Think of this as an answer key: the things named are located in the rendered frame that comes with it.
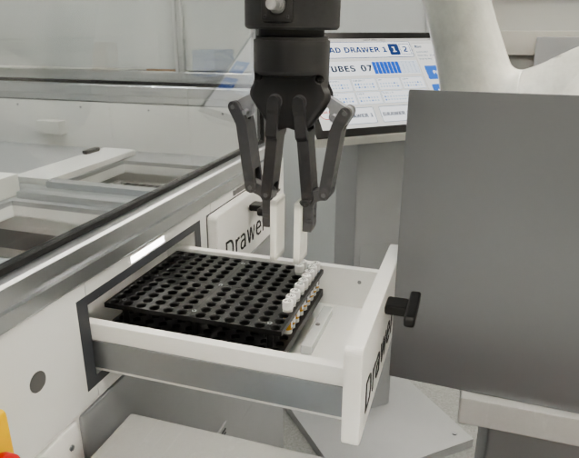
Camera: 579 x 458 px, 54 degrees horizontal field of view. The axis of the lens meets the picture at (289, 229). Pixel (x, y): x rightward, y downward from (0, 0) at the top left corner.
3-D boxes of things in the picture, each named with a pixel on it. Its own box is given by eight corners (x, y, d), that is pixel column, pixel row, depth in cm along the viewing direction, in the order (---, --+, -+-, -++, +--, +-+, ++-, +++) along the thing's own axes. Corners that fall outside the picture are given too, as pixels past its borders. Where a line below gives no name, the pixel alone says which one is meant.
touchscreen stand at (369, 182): (472, 446, 173) (517, 109, 139) (344, 492, 156) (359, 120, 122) (382, 363, 216) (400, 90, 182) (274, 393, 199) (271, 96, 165)
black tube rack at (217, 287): (322, 312, 78) (323, 268, 76) (281, 383, 63) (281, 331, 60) (179, 290, 85) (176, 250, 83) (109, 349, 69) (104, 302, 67)
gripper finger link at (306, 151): (300, 93, 59) (313, 92, 58) (310, 196, 62) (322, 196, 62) (288, 97, 55) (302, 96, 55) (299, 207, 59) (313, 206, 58)
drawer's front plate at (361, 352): (398, 314, 81) (404, 243, 77) (357, 449, 55) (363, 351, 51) (386, 313, 82) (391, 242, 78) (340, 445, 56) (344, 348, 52)
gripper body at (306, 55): (236, 33, 53) (238, 131, 56) (324, 34, 51) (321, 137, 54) (264, 32, 60) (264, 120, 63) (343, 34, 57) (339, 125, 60)
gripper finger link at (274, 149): (281, 97, 55) (267, 94, 56) (267, 204, 60) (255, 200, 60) (293, 93, 59) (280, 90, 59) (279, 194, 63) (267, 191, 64)
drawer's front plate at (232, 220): (277, 225, 118) (277, 174, 114) (219, 281, 92) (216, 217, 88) (270, 224, 118) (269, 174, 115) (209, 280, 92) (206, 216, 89)
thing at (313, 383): (384, 309, 80) (387, 269, 78) (344, 423, 57) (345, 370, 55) (137, 273, 91) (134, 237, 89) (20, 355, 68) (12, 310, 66)
